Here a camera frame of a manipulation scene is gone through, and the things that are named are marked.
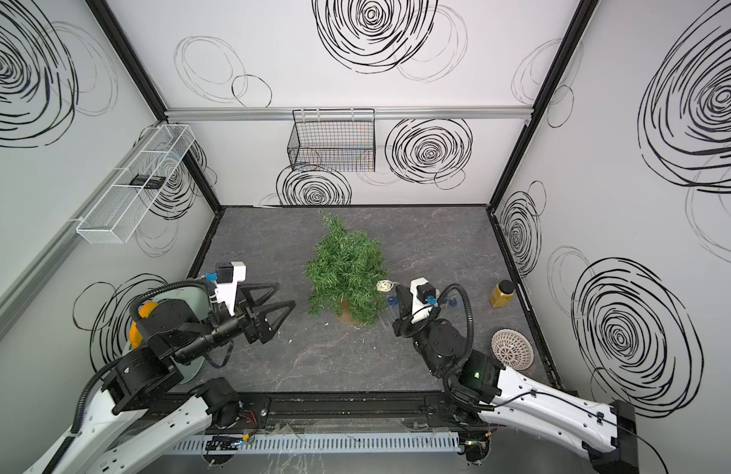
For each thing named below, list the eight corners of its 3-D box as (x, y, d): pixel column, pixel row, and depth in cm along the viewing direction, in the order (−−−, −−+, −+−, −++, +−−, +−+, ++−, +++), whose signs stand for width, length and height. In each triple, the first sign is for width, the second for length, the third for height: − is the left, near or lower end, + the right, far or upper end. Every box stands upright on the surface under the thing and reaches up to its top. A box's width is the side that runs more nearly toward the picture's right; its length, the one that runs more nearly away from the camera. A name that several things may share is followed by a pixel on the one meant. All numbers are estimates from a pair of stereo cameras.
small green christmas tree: (323, 334, 88) (304, 278, 63) (329, 279, 100) (315, 214, 75) (381, 334, 88) (386, 278, 63) (380, 279, 100) (384, 214, 76)
